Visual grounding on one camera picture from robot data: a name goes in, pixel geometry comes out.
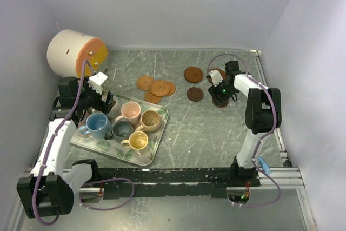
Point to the large woven rattan coaster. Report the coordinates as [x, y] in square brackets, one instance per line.
[160, 88]

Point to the tan brown mug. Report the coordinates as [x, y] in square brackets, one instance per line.
[150, 122]

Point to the floral serving tray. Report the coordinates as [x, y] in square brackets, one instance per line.
[124, 152]

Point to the smooth light wood coaster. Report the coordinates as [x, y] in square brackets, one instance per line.
[151, 98]

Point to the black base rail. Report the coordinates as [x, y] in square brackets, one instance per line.
[212, 182]

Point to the grey mug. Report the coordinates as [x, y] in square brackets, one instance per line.
[121, 130]

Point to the dark wood coaster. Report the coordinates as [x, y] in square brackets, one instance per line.
[220, 105]

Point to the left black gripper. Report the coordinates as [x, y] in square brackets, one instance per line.
[101, 105]

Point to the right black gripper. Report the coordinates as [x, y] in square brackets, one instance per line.
[214, 91]

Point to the pink mug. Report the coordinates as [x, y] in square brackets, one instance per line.
[130, 112]

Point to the beige mug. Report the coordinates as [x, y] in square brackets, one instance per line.
[113, 112]

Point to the reddish brown wood coaster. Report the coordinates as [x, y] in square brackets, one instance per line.
[222, 72]

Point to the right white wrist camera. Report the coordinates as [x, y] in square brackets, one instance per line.
[215, 77]

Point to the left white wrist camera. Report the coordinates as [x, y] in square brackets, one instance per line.
[96, 82]

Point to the yellow mug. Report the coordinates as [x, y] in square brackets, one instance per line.
[137, 141]

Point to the dark walnut coaster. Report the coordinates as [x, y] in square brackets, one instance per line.
[195, 94]

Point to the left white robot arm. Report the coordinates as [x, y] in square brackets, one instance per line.
[48, 191]

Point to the blue connector clip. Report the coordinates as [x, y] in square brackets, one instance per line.
[264, 165]

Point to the blue mug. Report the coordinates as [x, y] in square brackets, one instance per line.
[97, 125]

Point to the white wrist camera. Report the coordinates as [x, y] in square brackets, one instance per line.
[215, 77]
[96, 82]

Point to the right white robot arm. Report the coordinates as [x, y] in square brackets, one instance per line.
[262, 112]

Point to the hidden light wood coaster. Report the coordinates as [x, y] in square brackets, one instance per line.
[172, 89]

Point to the white cylindrical drawer box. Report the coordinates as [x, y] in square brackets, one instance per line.
[68, 49]

